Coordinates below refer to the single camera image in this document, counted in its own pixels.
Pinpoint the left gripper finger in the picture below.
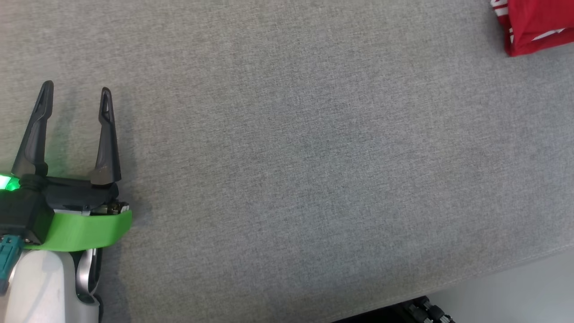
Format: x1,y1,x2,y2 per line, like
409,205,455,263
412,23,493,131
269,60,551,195
89,87,122,186
11,80,55,177

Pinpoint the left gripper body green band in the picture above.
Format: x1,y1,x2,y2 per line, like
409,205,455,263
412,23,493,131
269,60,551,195
0,174,133,251

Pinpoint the red white sports jersey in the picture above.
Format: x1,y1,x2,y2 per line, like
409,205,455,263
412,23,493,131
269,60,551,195
490,0,574,57

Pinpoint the grey fabric sofa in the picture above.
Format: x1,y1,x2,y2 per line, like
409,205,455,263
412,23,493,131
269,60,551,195
0,0,574,323

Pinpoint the teal left camera connector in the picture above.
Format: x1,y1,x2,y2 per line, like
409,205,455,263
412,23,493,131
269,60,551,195
0,235,24,295

